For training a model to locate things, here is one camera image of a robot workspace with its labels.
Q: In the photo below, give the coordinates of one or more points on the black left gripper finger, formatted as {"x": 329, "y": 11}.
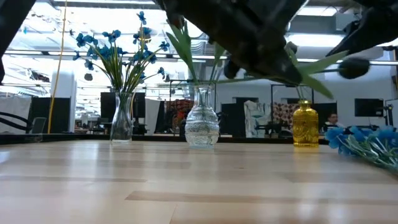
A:
{"x": 232, "y": 68}
{"x": 273, "y": 65}

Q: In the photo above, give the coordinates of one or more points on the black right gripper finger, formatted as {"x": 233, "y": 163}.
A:
{"x": 354, "y": 42}

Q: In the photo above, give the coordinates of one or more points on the blue artificial flower bunch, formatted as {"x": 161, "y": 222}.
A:
{"x": 107, "y": 51}
{"x": 334, "y": 137}

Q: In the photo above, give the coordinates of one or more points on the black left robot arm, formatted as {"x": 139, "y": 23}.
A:
{"x": 12, "y": 25}

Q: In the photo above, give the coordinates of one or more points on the patterned clear glass vase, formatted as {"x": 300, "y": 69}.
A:
{"x": 202, "y": 124}

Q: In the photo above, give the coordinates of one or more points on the yellow glass vase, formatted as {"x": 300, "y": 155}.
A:
{"x": 305, "y": 124}

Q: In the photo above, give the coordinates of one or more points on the slim clear glass vase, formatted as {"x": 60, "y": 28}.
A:
{"x": 122, "y": 124}

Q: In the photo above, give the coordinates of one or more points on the rectangular ceiling light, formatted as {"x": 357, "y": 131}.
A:
{"x": 317, "y": 40}

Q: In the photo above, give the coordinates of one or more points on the red dotted cloth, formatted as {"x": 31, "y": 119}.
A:
{"x": 283, "y": 113}

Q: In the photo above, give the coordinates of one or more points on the white teal cloth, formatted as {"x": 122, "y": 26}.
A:
{"x": 253, "y": 115}

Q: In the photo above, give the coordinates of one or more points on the orange checkered cloth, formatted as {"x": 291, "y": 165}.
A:
{"x": 177, "y": 109}

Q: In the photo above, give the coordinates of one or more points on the person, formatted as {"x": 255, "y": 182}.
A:
{"x": 332, "y": 119}

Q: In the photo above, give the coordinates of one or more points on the round black speaker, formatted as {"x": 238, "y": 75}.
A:
{"x": 88, "y": 77}

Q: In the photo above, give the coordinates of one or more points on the long linear ceiling light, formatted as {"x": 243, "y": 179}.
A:
{"x": 46, "y": 53}

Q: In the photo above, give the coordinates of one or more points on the grey office chair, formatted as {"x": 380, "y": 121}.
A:
{"x": 38, "y": 124}

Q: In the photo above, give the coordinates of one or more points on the white partition panel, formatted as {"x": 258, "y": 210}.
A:
{"x": 15, "y": 105}

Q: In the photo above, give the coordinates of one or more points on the black rig frame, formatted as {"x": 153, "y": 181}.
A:
{"x": 174, "y": 81}
{"x": 280, "y": 85}

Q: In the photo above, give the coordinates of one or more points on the large silver ventilation duct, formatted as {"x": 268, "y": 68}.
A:
{"x": 205, "y": 46}

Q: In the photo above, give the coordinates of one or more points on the black wall monitor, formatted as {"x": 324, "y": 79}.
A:
{"x": 368, "y": 107}

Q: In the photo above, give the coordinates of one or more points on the black aluminium table frame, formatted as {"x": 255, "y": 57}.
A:
{"x": 62, "y": 138}

